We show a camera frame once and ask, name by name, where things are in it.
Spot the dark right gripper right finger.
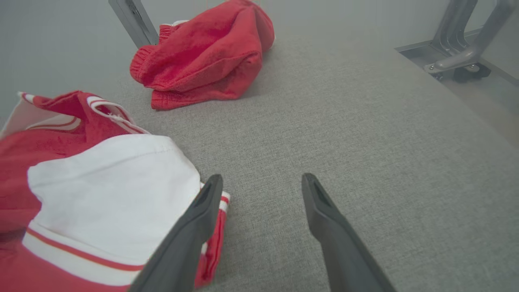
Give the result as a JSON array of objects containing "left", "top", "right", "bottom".
[{"left": 301, "top": 173, "right": 396, "bottom": 292}]

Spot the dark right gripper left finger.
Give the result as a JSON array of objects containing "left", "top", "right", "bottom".
[{"left": 128, "top": 174, "right": 224, "bottom": 292}]

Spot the red numbered basketball jersey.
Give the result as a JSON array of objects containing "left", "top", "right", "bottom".
[{"left": 0, "top": 90, "right": 232, "bottom": 292}]

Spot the red shorts white waistband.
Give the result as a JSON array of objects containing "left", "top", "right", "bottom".
[{"left": 130, "top": 0, "right": 275, "bottom": 111}]

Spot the grey fabric sofa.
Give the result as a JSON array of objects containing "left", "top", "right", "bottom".
[{"left": 0, "top": 30, "right": 519, "bottom": 292}]

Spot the black caster wheel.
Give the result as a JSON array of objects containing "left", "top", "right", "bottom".
[{"left": 452, "top": 63, "right": 492, "bottom": 84}]

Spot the grey partition post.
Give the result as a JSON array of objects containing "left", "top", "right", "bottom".
[{"left": 108, "top": 0, "right": 159, "bottom": 48}]

